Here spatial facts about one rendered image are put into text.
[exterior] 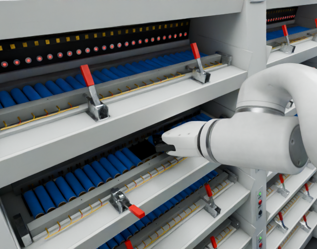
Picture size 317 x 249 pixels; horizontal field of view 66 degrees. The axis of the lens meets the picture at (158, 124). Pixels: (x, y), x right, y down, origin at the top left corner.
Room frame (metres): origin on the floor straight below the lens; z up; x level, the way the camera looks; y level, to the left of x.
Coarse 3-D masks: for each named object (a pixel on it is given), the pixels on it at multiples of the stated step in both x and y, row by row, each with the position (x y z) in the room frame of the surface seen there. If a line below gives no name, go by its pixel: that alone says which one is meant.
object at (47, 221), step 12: (168, 156) 0.52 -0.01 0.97; (144, 168) 0.48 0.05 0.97; (156, 168) 0.50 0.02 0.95; (120, 180) 0.44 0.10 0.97; (132, 180) 0.46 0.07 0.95; (96, 192) 0.41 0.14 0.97; (108, 192) 0.42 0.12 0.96; (72, 204) 0.39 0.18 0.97; (84, 204) 0.39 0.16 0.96; (48, 216) 0.36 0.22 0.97; (60, 216) 0.37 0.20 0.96; (84, 216) 0.38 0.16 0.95; (36, 228) 0.34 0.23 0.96; (48, 228) 0.35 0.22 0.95
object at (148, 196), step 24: (168, 168) 0.51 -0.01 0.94; (192, 168) 0.51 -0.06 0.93; (24, 192) 0.44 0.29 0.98; (144, 192) 0.44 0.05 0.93; (168, 192) 0.46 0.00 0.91; (24, 216) 0.38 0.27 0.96; (96, 216) 0.38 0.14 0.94; (120, 216) 0.38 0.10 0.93; (24, 240) 0.32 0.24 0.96; (48, 240) 0.34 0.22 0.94; (72, 240) 0.34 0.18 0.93; (96, 240) 0.36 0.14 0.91
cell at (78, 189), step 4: (68, 176) 0.46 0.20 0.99; (72, 176) 0.46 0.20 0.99; (68, 180) 0.45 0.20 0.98; (72, 180) 0.45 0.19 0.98; (76, 180) 0.45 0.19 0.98; (72, 184) 0.44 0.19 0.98; (76, 184) 0.44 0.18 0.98; (80, 184) 0.44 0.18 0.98; (72, 188) 0.44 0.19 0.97; (76, 188) 0.43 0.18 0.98; (80, 188) 0.43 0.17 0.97; (76, 192) 0.42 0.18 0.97; (80, 192) 0.42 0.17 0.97
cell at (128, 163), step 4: (116, 152) 0.54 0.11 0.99; (120, 152) 0.54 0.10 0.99; (116, 156) 0.53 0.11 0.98; (120, 156) 0.52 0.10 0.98; (124, 156) 0.52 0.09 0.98; (120, 160) 0.52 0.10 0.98; (124, 160) 0.51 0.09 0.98; (128, 160) 0.51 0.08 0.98; (124, 164) 0.51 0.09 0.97; (128, 164) 0.50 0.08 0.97; (132, 164) 0.50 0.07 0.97; (128, 168) 0.49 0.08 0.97
